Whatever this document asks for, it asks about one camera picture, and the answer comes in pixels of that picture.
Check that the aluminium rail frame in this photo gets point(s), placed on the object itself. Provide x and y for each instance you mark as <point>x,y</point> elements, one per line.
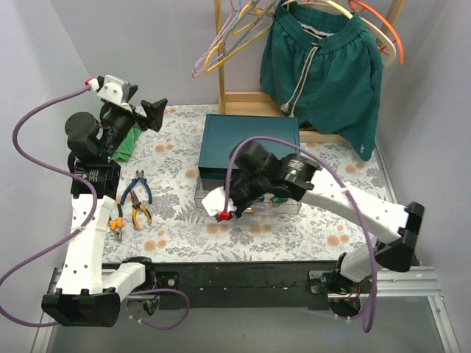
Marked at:
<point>410,317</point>

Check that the orange hanger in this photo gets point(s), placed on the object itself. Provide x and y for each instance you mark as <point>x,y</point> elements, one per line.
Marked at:
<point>388,21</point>

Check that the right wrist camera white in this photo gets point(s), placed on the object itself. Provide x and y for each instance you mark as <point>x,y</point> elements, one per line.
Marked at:
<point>214,202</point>

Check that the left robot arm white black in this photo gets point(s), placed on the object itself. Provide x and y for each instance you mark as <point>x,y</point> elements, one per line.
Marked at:
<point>81,296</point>

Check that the green shorts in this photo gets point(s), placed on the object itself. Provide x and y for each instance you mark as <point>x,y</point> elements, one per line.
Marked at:
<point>325,70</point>

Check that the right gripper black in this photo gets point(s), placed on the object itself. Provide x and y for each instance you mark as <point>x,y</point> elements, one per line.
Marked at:
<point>240,182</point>

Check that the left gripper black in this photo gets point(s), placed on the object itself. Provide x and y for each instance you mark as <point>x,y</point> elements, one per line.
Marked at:
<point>139,115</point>

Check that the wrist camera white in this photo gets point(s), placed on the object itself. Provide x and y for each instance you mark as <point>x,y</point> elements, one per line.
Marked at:
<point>214,202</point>
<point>110,89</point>

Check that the yellow hanger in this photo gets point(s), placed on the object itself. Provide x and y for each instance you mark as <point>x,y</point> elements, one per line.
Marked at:
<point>215,59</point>

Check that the pink hanger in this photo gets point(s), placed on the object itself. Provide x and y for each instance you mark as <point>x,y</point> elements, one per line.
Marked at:
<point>221,26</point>

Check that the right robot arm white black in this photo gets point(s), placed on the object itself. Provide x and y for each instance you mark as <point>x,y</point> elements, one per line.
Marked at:
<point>392,228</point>

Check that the small green screwdriver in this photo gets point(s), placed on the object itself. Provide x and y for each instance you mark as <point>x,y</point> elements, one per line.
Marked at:
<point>276,200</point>

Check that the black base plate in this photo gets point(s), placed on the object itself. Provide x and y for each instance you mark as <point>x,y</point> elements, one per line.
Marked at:
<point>245,284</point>

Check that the teal drawer box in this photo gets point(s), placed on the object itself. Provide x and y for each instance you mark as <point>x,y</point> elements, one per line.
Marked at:
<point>222,133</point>

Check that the cream hanger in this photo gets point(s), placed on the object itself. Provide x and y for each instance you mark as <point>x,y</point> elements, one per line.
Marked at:
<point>393,49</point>

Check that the blue handled cutters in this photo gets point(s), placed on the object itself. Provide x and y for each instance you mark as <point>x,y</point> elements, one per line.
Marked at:
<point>139,177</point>

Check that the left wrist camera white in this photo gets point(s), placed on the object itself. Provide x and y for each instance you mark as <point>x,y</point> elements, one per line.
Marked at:
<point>110,89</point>

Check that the orange handled cutters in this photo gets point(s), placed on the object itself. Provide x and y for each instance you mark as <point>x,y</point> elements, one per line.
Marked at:
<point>117,225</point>

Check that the green folded cloth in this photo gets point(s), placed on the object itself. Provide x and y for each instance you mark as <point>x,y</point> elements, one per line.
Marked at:
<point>127,147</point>

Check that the grey hanger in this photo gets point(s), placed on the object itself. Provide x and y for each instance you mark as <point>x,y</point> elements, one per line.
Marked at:
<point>252,23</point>

